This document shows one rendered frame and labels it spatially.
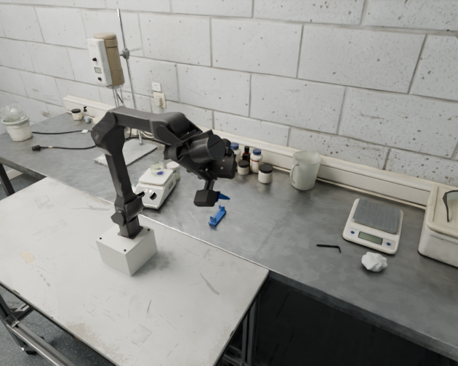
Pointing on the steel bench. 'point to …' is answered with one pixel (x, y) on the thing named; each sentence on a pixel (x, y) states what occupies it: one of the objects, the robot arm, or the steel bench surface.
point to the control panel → (149, 194)
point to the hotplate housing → (161, 191)
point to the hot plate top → (155, 177)
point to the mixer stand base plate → (131, 152)
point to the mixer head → (106, 60)
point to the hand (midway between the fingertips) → (225, 180)
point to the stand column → (129, 70)
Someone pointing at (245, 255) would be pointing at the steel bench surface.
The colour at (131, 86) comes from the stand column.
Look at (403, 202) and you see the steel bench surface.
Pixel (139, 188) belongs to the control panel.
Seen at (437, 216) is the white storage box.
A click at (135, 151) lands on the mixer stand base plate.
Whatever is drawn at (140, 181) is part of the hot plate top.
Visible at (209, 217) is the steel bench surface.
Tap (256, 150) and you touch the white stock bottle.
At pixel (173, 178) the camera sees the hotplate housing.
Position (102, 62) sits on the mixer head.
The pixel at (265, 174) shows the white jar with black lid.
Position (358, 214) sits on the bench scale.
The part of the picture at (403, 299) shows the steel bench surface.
